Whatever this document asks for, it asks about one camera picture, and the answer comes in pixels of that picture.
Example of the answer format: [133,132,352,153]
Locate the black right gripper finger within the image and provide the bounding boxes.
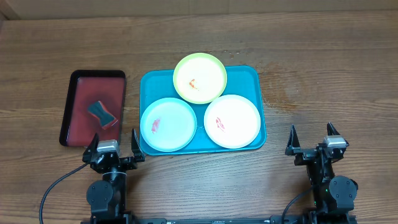
[326,122,340,136]
[285,125,301,156]

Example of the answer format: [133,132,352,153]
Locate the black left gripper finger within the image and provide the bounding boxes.
[131,129,146,162]
[82,133,99,162]

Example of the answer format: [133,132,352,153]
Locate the light blue plastic plate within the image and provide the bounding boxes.
[140,98,197,152]

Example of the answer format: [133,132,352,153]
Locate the yellow-green plastic plate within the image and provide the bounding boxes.
[173,53,228,104]

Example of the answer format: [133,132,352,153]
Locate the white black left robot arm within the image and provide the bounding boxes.
[82,129,145,223]

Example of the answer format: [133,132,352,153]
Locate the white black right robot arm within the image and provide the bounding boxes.
[280,123,358,223]

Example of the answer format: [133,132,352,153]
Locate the black red-lined sponge tray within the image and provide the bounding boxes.
[59,70,126,147]

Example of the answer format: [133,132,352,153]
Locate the teal plastic serving tray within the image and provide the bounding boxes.
[140,65,267,155]

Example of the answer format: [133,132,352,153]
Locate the pink white plastic plate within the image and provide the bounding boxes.
[204,95,261,149]

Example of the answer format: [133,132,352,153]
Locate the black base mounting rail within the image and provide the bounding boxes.
[80,214,358,224]

